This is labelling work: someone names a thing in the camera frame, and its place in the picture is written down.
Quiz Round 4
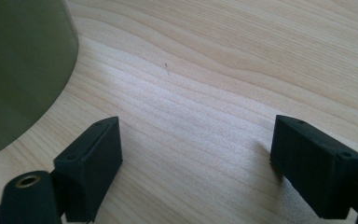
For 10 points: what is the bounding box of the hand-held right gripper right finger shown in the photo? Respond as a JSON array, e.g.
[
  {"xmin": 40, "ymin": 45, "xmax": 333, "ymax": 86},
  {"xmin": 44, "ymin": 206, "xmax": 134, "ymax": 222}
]
[{"xmin": 268, "ymin": 114, "xmax": 358, "ymax": 220}]

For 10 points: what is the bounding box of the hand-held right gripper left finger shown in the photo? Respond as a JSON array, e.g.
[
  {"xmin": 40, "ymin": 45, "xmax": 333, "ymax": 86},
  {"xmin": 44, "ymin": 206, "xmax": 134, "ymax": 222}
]
[{"xmin": 53, "ymin": 116, "xmax": 123, "ymax": 223}]

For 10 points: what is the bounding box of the grey-green trash bin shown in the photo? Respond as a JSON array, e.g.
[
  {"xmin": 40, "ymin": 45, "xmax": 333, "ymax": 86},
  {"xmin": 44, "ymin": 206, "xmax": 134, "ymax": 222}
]
[{"xmin": 0, "ymin": 0, "xmax": 80, "ymax": 163}]

